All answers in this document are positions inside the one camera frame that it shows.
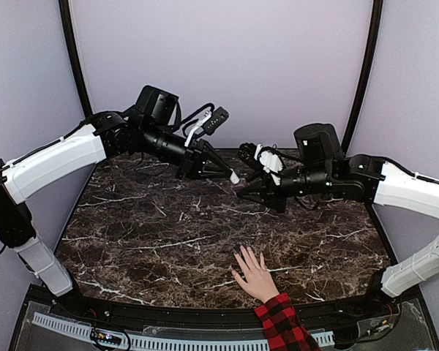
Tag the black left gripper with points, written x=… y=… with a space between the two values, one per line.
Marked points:
x=193 y=162

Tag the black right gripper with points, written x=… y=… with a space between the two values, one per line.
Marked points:
x=269 y=195

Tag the white nail polish brush cap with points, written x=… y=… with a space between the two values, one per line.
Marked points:
x=234 y=178

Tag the purple nail polish bottle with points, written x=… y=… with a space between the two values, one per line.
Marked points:
x=240 y=185

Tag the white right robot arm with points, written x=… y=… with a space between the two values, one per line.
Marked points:
x=323 y=169

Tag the red plaid sleeve forearm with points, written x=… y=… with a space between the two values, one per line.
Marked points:
x=282 y=326

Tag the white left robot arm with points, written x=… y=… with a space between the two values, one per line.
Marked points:
x=153 y=125

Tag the person's bare hand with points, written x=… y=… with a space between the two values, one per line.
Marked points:
x=254 y=278

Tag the small green circuit board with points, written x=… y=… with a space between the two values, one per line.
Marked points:
x=106 y=339

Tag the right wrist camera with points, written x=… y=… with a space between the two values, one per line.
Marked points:
x=262 y=159

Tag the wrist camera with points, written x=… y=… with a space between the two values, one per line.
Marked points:
x=204 y=121
x=262 y=159

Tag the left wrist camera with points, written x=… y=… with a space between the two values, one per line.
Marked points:
x=204 y=121

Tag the grey slotted cable duct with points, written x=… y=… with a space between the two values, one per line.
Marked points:
x=160 y=338

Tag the black right frame post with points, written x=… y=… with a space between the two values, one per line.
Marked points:
x=366 y=68

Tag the black frame post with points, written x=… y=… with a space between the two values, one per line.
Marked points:
x=366 y=68
x=72 y=51

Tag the black left frame post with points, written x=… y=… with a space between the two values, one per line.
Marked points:
x=72 y=51

